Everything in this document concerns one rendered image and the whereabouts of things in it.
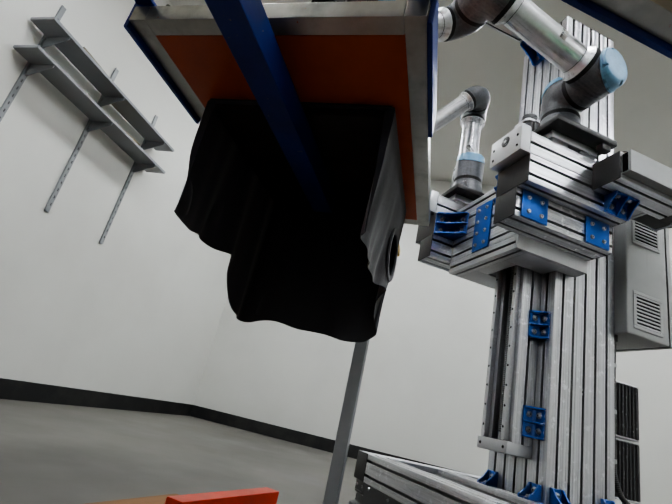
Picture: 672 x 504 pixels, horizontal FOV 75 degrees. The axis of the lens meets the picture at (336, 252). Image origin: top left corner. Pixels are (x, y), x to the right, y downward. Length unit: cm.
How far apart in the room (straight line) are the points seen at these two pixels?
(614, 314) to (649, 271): 21
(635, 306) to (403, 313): 307
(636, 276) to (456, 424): 290
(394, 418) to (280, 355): 130
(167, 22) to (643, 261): 159
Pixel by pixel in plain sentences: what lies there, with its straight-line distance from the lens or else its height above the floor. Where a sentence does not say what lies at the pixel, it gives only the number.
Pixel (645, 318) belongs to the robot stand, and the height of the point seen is 83.
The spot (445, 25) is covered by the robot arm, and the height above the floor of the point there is 146.
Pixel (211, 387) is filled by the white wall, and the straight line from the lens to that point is 492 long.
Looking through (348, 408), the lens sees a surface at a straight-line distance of 149.
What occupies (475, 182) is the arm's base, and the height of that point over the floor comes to 133.
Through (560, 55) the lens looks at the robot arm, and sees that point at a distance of 153.
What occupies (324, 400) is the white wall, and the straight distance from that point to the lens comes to 451.
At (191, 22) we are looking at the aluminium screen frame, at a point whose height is 95.
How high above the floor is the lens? 33
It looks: 20 degrees up
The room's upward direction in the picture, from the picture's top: 13 degrees clockwise
